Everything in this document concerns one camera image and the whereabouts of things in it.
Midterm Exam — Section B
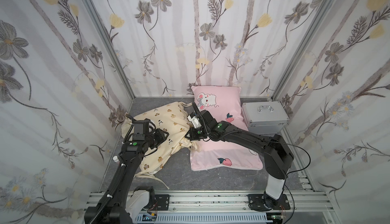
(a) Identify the cream bear print pillow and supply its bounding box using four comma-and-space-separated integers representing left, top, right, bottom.
121, 101, 199, 189

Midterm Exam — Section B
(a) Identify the pink cartoon pillow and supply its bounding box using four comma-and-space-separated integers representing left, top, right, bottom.
190, 86, 263, 171

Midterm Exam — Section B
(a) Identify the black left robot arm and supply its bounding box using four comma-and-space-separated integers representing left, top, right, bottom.
84, 117, 170, 224

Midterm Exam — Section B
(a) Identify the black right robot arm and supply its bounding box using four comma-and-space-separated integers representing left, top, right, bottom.
185, 110, 295, 202

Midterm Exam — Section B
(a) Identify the small white bottle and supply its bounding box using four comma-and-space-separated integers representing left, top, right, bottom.
113, 156, 120, 164

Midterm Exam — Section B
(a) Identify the silver aluminium case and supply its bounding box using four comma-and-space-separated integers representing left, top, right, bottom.
242, 101, 289, 135

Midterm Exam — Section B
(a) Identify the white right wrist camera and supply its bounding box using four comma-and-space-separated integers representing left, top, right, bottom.
187, 112, 202, 128

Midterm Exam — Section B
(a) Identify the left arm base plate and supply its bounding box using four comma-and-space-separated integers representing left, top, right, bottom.
149, 194, 170, 212

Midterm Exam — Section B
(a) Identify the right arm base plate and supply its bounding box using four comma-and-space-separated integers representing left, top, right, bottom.
247, 194, 291, 212

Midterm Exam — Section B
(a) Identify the aluminium mounting rail frame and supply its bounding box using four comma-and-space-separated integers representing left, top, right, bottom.
86, 189, 340, 224

